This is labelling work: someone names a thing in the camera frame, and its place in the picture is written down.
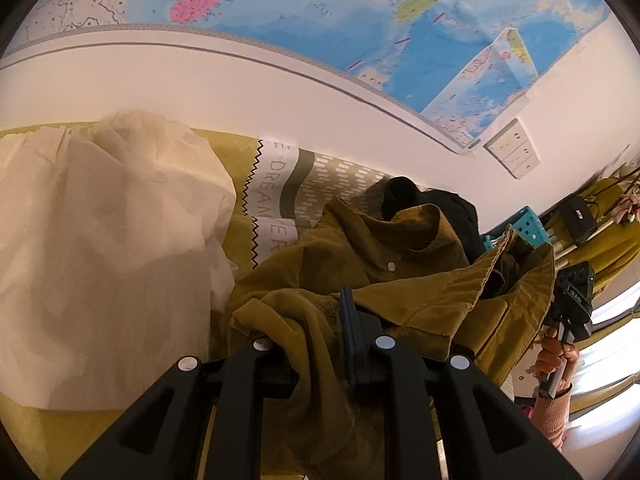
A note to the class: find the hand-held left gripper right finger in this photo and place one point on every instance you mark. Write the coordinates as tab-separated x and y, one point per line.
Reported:
350	340

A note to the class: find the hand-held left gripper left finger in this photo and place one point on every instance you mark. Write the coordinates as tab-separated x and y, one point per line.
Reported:
250	375

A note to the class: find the person's right hand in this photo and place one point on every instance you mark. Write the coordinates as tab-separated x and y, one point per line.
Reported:
547	355

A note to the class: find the yellow hanging garment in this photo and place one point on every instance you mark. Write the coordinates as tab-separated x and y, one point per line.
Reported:
615	252

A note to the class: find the black handbag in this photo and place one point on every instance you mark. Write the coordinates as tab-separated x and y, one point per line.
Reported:
575	220

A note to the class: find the blue perforated hanging basket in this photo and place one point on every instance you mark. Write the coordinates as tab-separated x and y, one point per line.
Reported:
525	225

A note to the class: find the small plush charm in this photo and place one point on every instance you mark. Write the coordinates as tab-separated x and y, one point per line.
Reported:
631	202

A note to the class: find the black garment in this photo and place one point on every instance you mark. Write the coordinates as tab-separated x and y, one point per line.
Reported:
450	210

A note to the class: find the patterned bedspread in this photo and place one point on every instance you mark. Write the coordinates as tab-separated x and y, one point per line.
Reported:
320	175

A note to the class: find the cream garment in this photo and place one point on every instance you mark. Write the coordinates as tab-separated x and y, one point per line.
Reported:
100	260

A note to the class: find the white wall socket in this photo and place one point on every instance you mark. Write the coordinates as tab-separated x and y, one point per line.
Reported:
516	152
505	137

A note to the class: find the colourful wall map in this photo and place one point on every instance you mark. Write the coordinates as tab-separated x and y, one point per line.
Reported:
350	20

